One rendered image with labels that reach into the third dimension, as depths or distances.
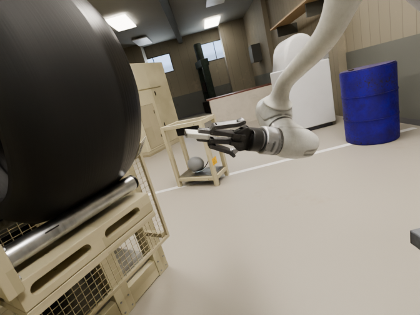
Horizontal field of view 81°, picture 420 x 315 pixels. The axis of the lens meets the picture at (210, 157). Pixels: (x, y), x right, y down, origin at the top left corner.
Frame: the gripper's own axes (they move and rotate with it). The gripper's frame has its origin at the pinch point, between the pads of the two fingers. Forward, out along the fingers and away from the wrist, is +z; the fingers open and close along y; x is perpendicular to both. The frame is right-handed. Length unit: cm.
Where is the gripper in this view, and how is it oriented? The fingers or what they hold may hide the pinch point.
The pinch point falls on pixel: (197, 134)
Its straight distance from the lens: 71.0
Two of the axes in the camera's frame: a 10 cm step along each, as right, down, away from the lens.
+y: -2.2, 8.5, 4.8
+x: -2.5, -5.3, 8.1
